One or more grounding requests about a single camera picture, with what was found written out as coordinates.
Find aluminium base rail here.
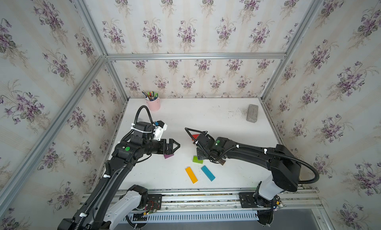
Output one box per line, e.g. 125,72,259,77
78,186,323,225

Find blue rectangular block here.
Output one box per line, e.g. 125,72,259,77
201,166,215,181

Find pink pen holder cup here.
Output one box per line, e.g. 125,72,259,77
146,98,161,112

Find grey board eraser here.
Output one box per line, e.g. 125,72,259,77
246,104,259,123

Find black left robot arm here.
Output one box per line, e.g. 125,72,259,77
58,139,180,230

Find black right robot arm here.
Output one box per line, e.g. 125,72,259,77
185,127,301,201

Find coloured pens in cup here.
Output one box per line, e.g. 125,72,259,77
142,91,159,101

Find green cube block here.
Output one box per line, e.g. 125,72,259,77
192,156,203,164

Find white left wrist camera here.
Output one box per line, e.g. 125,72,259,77
153,121,168,141

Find yellow rectangular block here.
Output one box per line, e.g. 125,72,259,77
185,167,198,184

